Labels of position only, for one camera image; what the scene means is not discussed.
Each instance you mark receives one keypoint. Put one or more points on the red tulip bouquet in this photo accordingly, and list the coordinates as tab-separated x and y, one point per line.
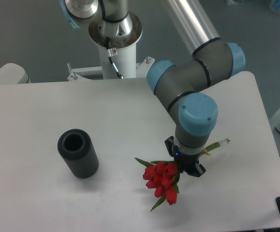
164	175

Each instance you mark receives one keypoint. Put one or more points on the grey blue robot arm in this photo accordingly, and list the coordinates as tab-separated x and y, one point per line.
178	88

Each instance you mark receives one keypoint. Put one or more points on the white chair on left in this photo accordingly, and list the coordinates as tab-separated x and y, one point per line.
11	74

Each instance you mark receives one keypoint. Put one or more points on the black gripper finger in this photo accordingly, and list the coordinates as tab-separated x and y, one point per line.
195	170
169	143

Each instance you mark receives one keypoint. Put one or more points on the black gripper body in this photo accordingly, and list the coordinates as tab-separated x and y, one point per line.
184	158

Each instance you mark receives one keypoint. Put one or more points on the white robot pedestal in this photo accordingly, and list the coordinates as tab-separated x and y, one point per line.
116	43

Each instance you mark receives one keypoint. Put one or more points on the dark grey ribbed vase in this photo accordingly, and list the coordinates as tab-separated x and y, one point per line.
76	148

